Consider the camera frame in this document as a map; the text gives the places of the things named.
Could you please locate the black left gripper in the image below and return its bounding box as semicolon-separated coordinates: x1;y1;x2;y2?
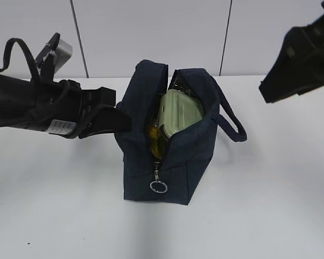
32;80;132;139

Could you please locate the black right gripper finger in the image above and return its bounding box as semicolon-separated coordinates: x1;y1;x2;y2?
259;14;324;103

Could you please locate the yellow bumpy gourd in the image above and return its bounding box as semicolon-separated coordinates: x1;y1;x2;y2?
147;125;169;160

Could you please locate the green lidded glass lunch box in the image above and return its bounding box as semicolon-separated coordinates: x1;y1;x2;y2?
158;89;205;138

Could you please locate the dark navy fabric lunch bag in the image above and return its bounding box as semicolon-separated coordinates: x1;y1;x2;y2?
114;60;247;205

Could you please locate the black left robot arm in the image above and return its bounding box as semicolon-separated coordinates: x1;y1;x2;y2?
0;75;132;139

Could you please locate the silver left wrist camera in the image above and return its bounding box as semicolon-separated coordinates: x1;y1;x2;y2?
35;32;73;81

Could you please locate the metal zipper pull ring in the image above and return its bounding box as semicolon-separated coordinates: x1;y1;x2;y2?
149;161;168;194

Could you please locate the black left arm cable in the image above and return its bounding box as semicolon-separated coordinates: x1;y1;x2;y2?
0;37;41;81

